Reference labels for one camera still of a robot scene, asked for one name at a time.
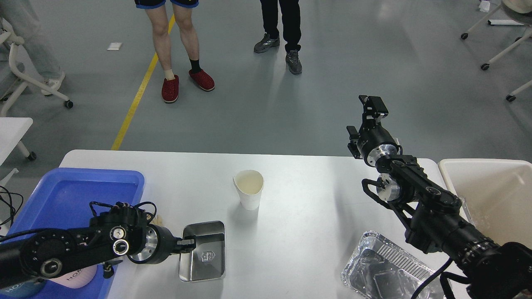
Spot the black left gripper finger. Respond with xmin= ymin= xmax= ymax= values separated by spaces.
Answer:
xmin=177 ymin=235 xmax=197 ymax=254

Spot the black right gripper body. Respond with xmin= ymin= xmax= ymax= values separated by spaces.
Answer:
xmin=357 ymin=127 xmax=400 ymax=168

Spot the person in black trousers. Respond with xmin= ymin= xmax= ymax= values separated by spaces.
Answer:
xmin=253 ymin=0 xmax=303 ymax=75

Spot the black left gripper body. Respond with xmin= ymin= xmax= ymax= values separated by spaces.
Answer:
xmin=127 ymin=224 xmax=182 ymax=264

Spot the black cable on left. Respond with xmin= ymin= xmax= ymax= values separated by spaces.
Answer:
xmin=0 ymin=186 xmax=25 ymax=227

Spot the aluminium foil tray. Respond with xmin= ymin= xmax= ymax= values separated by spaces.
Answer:
xmin=341 ymin=230 xmax=435 ymax=299

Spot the blue HOME mug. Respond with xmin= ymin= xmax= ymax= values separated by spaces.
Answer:
xmin=0 ymin=279 xmax=47 ymax=299

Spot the cream plastic bin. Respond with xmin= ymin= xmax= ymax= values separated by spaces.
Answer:
xmin=438 ymin=158 xmax=532 ymax=248

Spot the white side table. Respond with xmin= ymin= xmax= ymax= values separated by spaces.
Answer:
xmin=0 ymin=117 xmax=37 ymax=164

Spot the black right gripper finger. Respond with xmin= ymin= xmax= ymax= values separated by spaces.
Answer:
xmin=346 ymin=125 xmax=363 ymax=159
xmin=359 ymin=95 xmax=388 ymax=131

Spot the white paper cup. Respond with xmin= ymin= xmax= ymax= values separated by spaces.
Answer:
xmin=232 ymin=170 xmax=264 ymax=211

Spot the white wheeled chair left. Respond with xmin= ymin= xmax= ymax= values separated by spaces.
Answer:
xmin=0 ymin=28 xmax=74 ymax=117

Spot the white chair base right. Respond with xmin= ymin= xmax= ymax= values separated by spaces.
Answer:
xmin=460 ymin=0 xmax=532 ymax=103

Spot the stainless steel tray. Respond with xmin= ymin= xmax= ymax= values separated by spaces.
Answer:
xmin=179 ymin=221 xmax=226 ymax=282

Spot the crumpled brown paper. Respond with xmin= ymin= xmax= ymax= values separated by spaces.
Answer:
xmin=146 ymin=213 xmax=163 ymax=226

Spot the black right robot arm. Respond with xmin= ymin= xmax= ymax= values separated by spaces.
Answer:
xmin=346 ymin=95 xmax=532 ymax=299

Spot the blue plastic tray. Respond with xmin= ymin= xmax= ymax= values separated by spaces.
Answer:
xmin=0 ymin=167 xmax=145 ymax=299

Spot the person in grey trousers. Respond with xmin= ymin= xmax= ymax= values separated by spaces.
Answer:
xmin=0 ymin=0 xmax=65 ymax=91

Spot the person in blue shorts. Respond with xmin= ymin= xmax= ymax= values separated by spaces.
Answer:
xmin=134 ymin=0 xmax=216 ymax=104

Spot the pink HOME mug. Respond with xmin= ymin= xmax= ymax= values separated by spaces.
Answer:
xmin=50 ymin=265 xmax=97 ymax=289

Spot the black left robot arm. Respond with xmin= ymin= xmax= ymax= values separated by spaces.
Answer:
xmin=1 ymin=202 xmax=197 ymax=288

